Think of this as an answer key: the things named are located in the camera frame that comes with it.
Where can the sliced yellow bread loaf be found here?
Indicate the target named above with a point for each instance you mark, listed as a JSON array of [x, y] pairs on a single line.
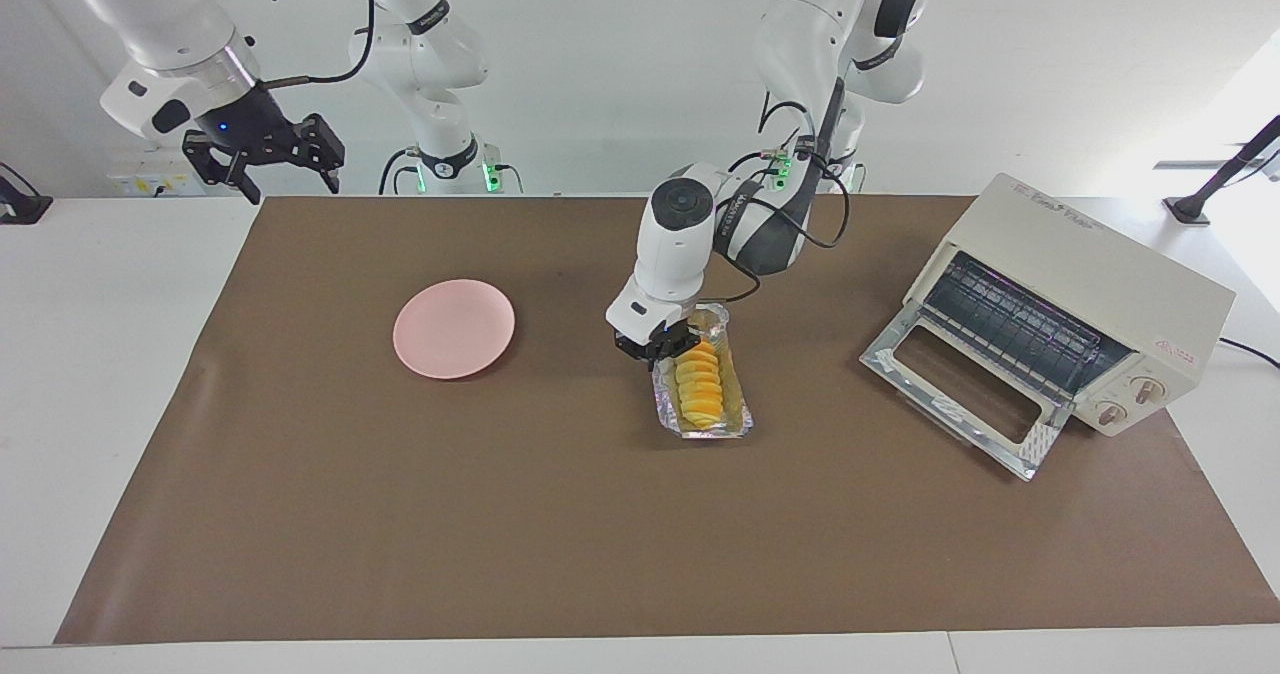
[[698, 389]]

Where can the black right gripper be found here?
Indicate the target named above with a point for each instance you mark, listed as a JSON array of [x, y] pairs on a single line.
[[240, 122]]

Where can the black stand with pole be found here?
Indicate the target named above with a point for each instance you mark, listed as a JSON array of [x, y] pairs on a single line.
[[1220, 179]]

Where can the small black stand foot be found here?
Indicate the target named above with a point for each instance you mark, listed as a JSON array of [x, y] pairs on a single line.
[[20, 206]]

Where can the pink round plate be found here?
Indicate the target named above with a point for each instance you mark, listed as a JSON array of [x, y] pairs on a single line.
[[455, 329]]

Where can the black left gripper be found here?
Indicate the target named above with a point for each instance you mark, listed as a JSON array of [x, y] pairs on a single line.
[[640, 346]]

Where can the brown paper table mat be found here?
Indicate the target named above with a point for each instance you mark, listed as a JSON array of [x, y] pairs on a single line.
[[500, 514]]

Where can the silver glass oven door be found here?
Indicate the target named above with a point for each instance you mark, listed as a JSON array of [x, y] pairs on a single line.
[[960, 384]]

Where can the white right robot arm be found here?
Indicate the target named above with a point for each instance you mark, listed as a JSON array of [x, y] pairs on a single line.
[[165, 24]]

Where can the cream toaster oven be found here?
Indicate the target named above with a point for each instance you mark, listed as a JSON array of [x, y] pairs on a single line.
[[1100, 264]]

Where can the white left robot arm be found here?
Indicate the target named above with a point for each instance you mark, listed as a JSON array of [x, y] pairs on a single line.
[[680, 244]]

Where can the aluminium foil tray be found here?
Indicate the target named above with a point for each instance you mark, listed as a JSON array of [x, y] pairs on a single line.
[[738, 394]]

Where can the white wall power socket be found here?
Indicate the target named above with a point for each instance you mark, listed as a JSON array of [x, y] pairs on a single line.
[[140, 182]]

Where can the cream oven knob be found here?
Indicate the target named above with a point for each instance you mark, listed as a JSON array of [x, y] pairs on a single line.
[[1148, 389], [1110, 414]]

